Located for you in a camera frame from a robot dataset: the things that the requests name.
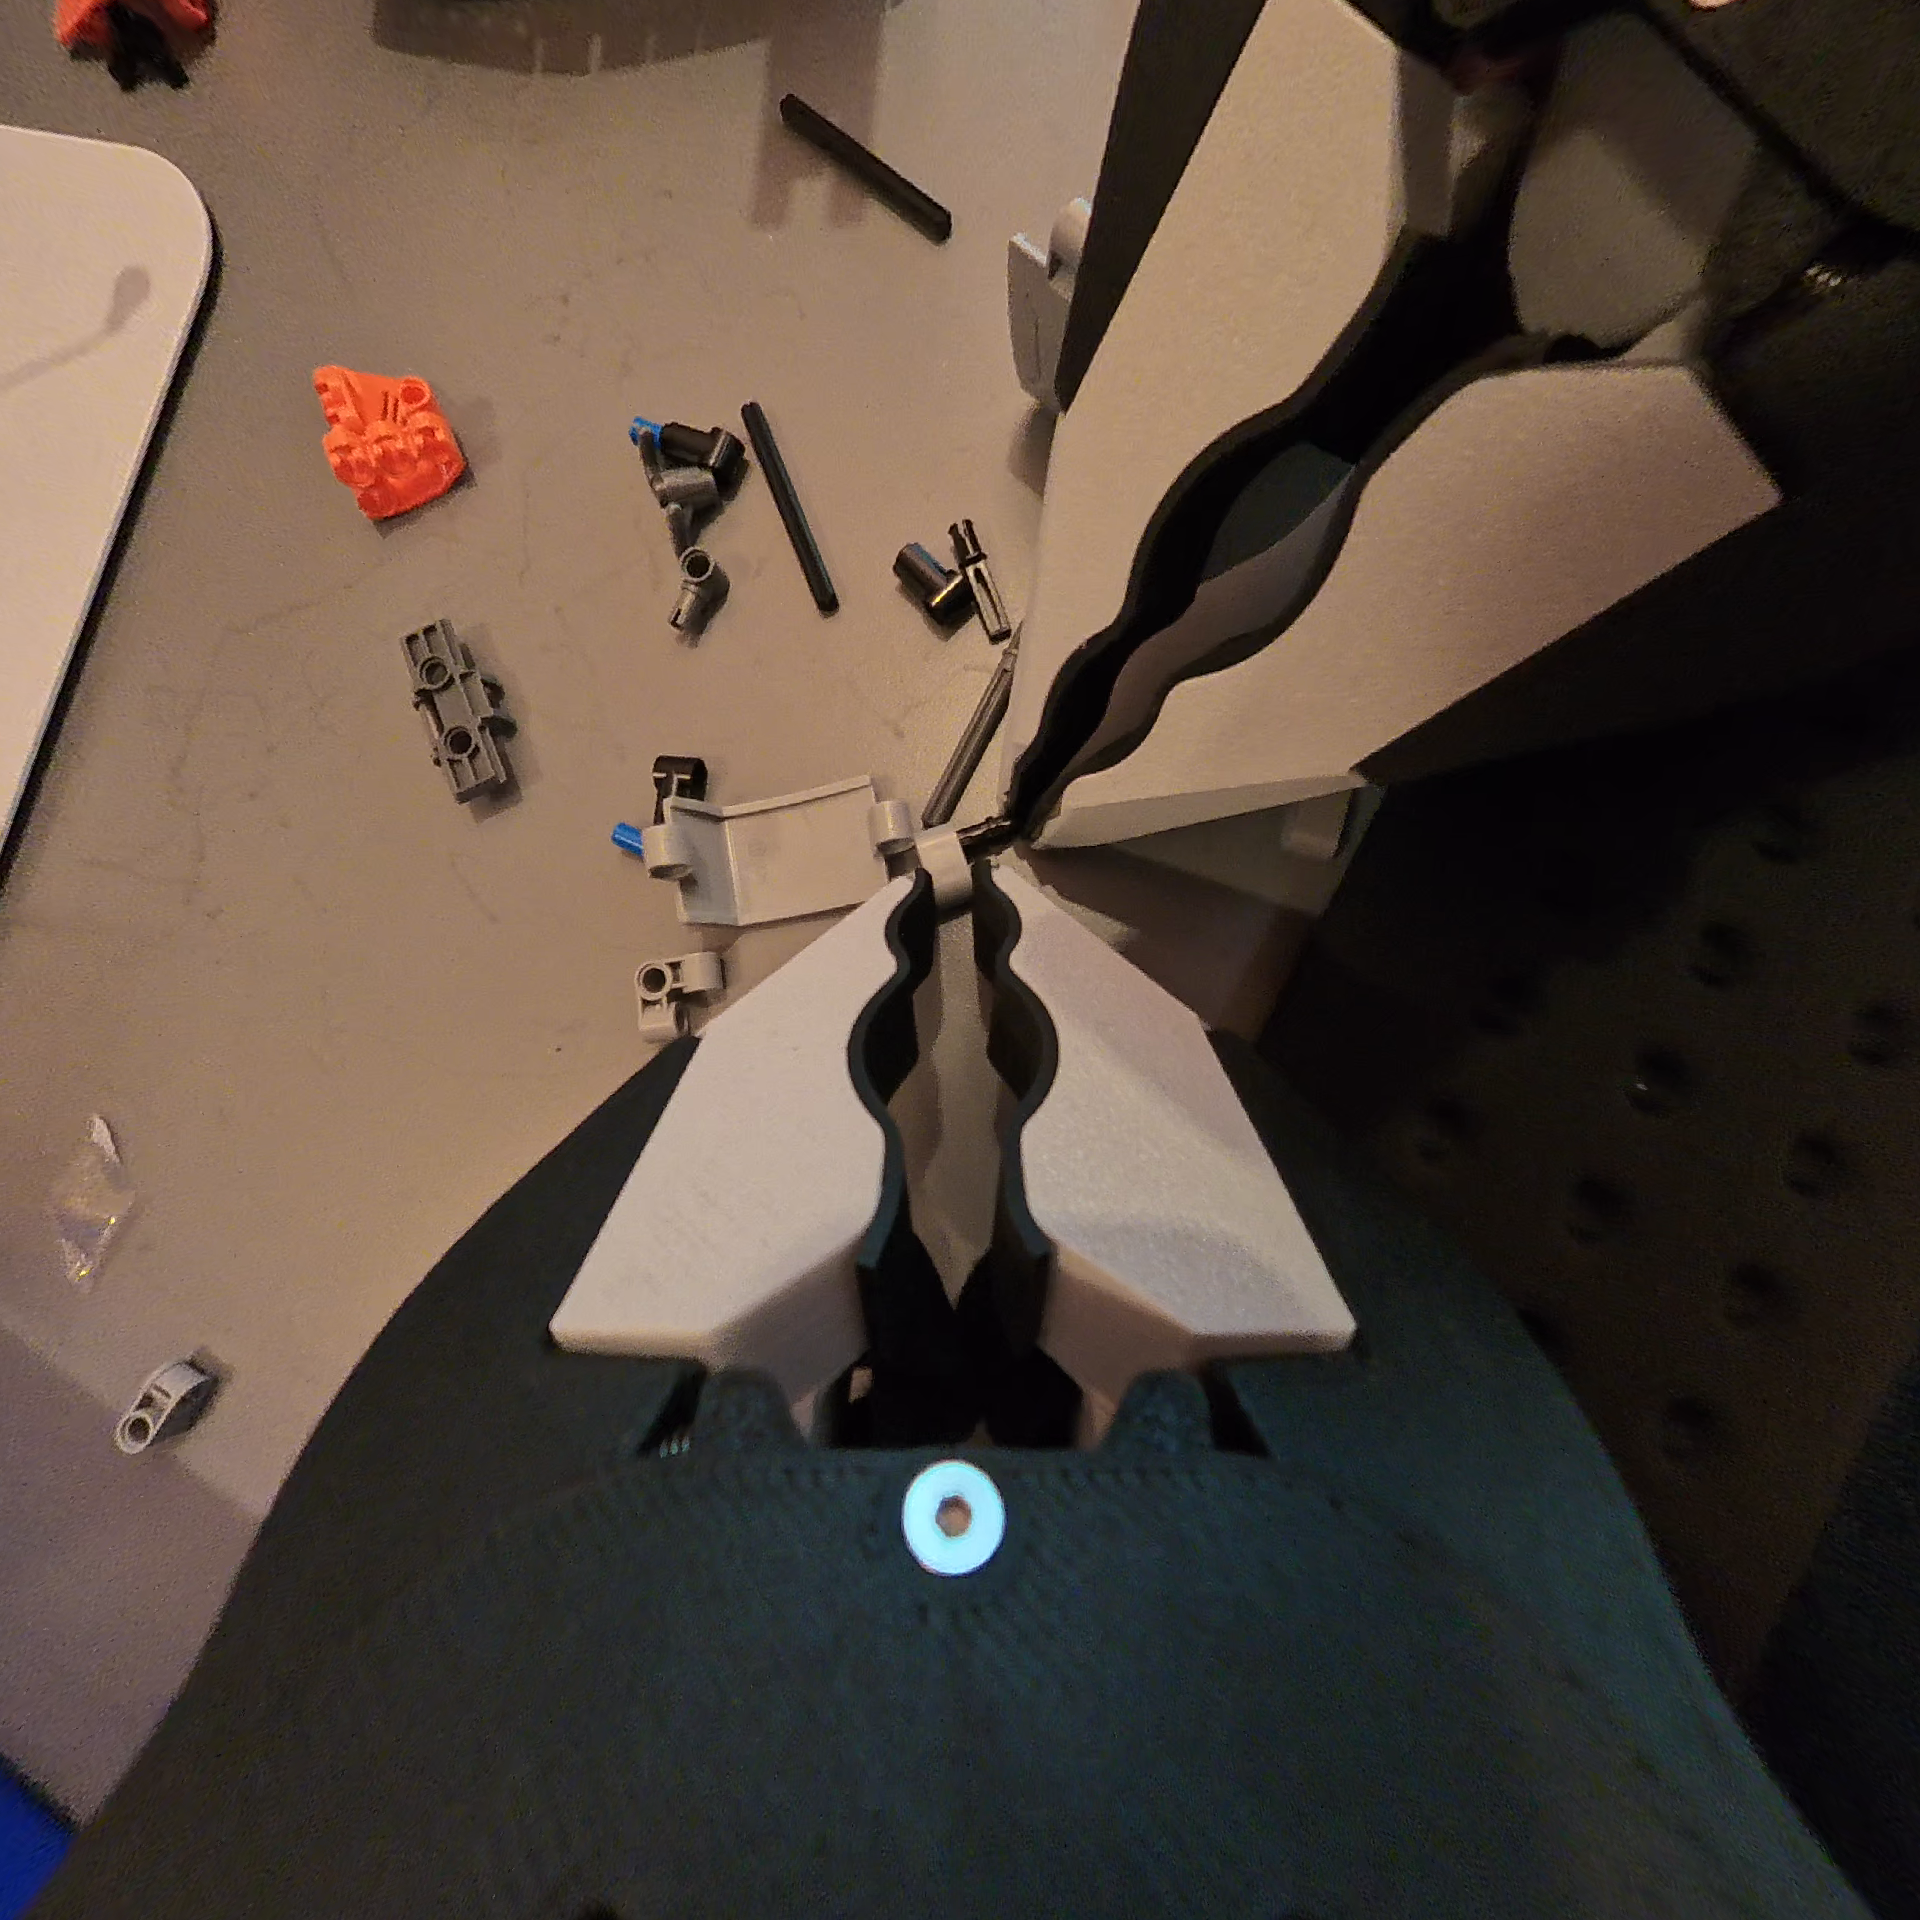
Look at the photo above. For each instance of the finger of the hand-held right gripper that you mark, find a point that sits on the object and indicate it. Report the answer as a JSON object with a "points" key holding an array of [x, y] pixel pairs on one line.
{"points": [[1229, 298], [1499, 568]]}

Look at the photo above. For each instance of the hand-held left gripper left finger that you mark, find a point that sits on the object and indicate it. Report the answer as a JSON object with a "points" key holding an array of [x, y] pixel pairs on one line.
{"points": [[734, 1169]]}

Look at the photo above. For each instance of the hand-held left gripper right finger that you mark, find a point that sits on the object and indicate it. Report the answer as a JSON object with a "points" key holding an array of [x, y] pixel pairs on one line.
{"points": [[1170, 1155]]}

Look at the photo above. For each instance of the small light grey toy beam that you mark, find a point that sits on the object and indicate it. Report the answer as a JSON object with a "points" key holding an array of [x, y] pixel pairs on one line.
{"points": [[941, 870]]}

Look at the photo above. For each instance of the black toy pin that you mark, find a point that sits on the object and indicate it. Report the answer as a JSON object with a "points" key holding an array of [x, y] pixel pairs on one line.
{"points": [[983, 578], [993, 827]]}

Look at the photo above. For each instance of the light grey toy connector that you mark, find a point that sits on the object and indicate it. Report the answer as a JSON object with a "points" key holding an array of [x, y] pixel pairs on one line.
{"points": [[677, 996], [895, 825]]}

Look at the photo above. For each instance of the small grey toy tile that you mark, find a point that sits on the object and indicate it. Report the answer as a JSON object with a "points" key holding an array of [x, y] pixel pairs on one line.
{"points": [[1322, 831]]}

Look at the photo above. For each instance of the light grey curved toy panel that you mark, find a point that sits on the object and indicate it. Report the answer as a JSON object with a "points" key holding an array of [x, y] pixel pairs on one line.
{"points": [[781, 848]]}

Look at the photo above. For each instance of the long black toy axle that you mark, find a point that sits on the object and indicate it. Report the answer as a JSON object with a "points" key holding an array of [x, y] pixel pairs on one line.
{"points": [[863, 165]]}

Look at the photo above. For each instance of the black connector with blue pin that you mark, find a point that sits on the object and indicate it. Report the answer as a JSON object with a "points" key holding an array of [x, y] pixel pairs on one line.
{"points": [[679, 780]]}

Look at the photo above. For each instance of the black toy connector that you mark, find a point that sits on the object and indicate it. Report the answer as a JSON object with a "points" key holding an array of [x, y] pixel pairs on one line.
{"points": [[932, 583]]}

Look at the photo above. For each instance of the dark grey toy axle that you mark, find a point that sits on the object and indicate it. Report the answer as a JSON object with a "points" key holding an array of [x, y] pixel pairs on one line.
{"points": [[968, 733]]}

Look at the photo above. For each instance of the black dimpled armrest pad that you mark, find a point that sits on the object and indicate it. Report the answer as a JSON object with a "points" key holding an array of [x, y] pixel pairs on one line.
{"points": [[1651, 1050]]}

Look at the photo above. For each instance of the dark grey connector blue pin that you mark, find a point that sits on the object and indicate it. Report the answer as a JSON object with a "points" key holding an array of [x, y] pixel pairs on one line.
{"points": [[689, 458]]}

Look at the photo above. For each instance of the grey curved toy beam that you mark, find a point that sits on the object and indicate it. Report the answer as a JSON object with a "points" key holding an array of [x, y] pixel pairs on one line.
{"points": [[165, 1405]]}

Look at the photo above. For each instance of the small clear plastic bag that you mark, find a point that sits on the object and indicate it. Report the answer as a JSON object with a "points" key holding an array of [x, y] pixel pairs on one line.
{"points": [[95, 1199]]}

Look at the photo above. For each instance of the orange toy panel piece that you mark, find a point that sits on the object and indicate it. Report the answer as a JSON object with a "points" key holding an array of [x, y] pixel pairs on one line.
{"points": [[392, 441]]}

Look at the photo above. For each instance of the white wooden book stand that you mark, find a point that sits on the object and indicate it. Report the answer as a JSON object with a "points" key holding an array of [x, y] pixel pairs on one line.
{"points": [[75, 450]]}

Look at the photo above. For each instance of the orange black toy part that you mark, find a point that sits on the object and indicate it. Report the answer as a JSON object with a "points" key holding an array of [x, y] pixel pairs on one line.
{"points": [[134, 29]]}

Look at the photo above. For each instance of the dark grey toy frame piece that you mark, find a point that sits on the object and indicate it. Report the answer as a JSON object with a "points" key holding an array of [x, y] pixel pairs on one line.
{"points": [[459, 712]]}

